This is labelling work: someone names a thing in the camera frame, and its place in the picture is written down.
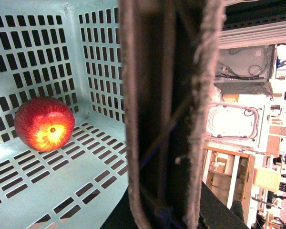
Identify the light blue plastic basket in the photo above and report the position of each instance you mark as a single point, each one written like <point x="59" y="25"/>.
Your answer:
<point x="70" y="50"/>

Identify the red yellow apple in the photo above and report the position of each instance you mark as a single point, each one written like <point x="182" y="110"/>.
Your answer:
<point x="44" y="123"/>

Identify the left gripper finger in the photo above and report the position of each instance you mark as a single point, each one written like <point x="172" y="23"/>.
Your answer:
<point x="169" y="49"/>

